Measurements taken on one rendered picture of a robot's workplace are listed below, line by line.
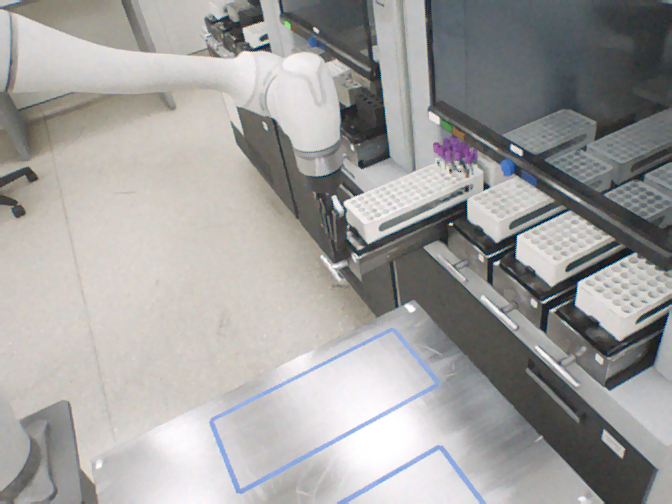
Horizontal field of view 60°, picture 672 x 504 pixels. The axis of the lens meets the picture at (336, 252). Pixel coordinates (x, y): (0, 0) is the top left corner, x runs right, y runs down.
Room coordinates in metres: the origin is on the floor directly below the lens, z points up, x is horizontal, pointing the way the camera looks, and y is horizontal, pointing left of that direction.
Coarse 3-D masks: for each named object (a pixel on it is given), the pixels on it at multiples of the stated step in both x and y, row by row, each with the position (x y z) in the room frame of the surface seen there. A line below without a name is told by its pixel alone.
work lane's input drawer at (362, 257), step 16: (448, 208) 0.99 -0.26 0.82; (464, 208) 1.00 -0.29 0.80; (416, 224) 0.96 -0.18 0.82; (432, 224) 0.97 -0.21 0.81; (352, 240) 0.95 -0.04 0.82; (384, 240) 0.94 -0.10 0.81; (400, 240) 0.94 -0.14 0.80; (416, 240) 0.95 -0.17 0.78; (432, 240) 0.96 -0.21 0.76; (320, 256) 1.00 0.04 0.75; (352, 256) 0.93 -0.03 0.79; (368, 256) 0.91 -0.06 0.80; (384, 256) 0.93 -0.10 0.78; (400, 256) 0.94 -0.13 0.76; (336, 272) 0.94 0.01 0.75
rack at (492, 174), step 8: (480, 152) 1.12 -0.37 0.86; (480, 160) 1.08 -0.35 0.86; (488, 160) 1.08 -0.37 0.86; (480, 168) 1.08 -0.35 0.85; (488, 168) 1.05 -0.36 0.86; (496, 168) 1.04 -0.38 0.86; (488, 176) 1.05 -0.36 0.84; (496, 176) 1.04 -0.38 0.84; (504, 176) 1.08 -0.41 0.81; (512, 176) 1.05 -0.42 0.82; (488, 184) 1.05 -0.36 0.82; (496, 184) 1.04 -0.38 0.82
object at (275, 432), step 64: (384, 320) 0.71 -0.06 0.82; (256, 384) 0.63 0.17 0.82; (320, 384) 0.60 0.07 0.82; (384, 384) 0.57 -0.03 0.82; (448, 384) 0.55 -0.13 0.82; (128, 448) 0.55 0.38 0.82; (192, 448) 0.53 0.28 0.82; (256, 448) 0.51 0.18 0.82; (320, 448) 0.48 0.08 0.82; (384, 448) 0.46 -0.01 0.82; (448, 448) 0.44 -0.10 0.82; (512, 448) 0.42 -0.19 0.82
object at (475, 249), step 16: (448, 224) 0.95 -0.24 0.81; (464, 224) 0.93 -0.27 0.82; (448, 240) 0.95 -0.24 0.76; (464, 240) 0.90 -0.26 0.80; (480, 240) 0.87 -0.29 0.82; (512, 240) 0.86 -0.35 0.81; (464, 256) 0.90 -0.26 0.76; (480, 256) 0.85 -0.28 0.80; (496, 256) 0.84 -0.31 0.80; (480, 272) 0.85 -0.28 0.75
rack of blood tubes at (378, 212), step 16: (416, 176) 1.07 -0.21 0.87; (432, 176) 1.06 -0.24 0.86; (448, 176) 1.04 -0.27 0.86; (464, 176) 1.04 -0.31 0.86; (480, 176) 1.03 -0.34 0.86; (368, 192) 1.05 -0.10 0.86; (384, 192) 1.04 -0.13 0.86; (400, 192) 1.02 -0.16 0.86; (416, 192) 1.02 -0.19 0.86; (432, 192) 1.01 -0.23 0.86; (448, 192) 1.00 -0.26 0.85; (464, 192) 1.02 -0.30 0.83; (352, 208) 1.00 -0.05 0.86; (368, 208) 1.00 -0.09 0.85; (384, 208) 0.98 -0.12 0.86; (400, 208) 0.97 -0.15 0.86; (416, 208) 1.03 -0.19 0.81; (432, 208) 1.02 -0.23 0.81; (352, 224) 1.00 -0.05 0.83; (368, 224) 0.94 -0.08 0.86; (384, 224) 1.00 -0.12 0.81; (400, 224) 0.96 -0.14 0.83; (368, 240) 0.94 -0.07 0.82
